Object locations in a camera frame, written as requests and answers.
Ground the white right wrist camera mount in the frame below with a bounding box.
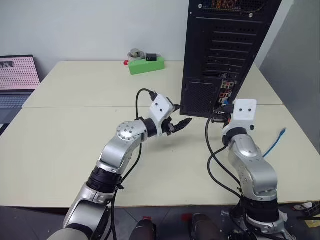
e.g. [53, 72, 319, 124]
[222, 98, 258, 136]

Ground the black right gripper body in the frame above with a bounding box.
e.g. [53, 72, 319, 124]
[211, 108, 232, 129]

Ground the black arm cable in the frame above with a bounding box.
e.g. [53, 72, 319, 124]
[205, 104, 245, 199]
[109, 88, 158, 240]

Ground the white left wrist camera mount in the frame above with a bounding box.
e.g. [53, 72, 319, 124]
[149, 94, 175, 130]

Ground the blue ethernet cable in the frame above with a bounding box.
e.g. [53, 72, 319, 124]
[262, 127, 288, 158]

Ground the black computer tower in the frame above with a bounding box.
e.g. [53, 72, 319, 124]
[179, 0, 284, 119]

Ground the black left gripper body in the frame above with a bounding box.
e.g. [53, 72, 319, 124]
[160, 97, 177, 137]

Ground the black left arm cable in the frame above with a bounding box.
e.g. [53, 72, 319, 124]
[109, 88, 158, 240]

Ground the green rectangular box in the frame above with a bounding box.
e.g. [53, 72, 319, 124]
[127, 55, 166, 76]

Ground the dark rounded shape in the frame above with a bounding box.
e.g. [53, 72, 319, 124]
[134, 216, 158, 240]

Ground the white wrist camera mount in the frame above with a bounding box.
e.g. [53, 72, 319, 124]
[149, 94, 175, 130]
[222, 98, 258, 136]

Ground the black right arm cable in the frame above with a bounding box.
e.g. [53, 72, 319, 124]
[205, 104, 245, 199]

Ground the small black device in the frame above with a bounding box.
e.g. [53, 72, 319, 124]
[145, 52, 161, 62]

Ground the grey partition panel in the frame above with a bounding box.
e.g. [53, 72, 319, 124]
[258, 0, 320, 106]

